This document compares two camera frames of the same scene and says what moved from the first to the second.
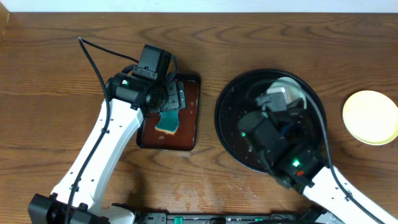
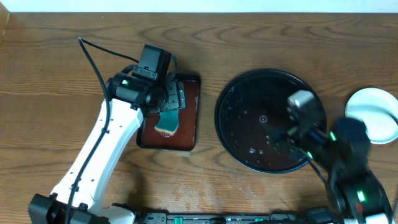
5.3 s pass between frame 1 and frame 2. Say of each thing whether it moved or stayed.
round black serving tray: stayed
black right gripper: moved
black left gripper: stayed
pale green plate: moved
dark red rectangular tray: stayed
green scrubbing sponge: stayed
